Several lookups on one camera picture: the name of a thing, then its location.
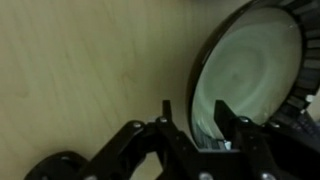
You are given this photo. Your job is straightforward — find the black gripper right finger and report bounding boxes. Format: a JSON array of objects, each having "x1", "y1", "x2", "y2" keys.
[{"x1": 214, "y1": 99, "x2": 320, "y2": 180}]

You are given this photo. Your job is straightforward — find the dark-rimmed bowl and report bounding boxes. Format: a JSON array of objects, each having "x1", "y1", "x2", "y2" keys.
[{"x1": 185, "y1": 0, "x2": 320, "y2": 151}]

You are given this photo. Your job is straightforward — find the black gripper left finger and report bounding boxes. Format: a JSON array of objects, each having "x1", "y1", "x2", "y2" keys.
[{"x1": 76, "y1": 99, "x2": 202, "y2": 180}]

